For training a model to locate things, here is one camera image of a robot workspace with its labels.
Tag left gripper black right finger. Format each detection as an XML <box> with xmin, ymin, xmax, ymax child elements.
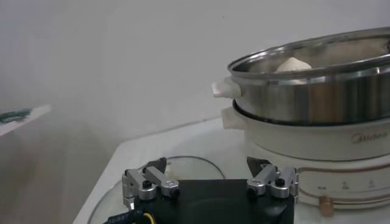
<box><xmin>246</xmin><ymin>156</ymin><xmax>300</xmax><ymax>204</ymax></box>

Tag green circuit board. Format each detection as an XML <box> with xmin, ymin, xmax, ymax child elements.
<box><xmin>0</xmin><ymin>108</ymin><xmax>33</xmax><ymax>124</ymax></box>

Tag white steamed baozi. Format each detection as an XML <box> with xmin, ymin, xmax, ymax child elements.
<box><xmin>275</xmin><ymin>57</ymin><xmax>313</xmax><ymax>73</ymax></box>

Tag glass lid with cream handle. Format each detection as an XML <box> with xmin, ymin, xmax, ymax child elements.
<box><xmin>87</xmin><ymin>155</ymin><xmax>226</xmax><ymax>224</ymax></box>

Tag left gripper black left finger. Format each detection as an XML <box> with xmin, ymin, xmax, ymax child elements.
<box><xmin>121</xmin><ymin>156</ymin><xmax>180</xmax><ymax>211</ymax></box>

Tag white electric cooking pot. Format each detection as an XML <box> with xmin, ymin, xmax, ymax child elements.
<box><xmin>221</xmin><ymin>100</ymin><xmax>390</xmax><ymax>217</ymax></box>

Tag white side table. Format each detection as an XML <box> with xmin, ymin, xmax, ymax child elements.
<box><xmin>0</xmin><ymin>105</ymin><xmax>52</xmax><ymax>136</ymax></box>

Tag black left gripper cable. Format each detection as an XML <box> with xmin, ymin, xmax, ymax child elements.
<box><xmin>102</xmin><ymin>209</ymin><xmax>155</xmax><ymax>224</ymax></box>

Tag perforated steel steamer basket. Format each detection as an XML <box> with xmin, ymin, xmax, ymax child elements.
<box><xmin>212</xmin><ymin>26</ymin><xmax>390</xmax><ymax>126</ymax></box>

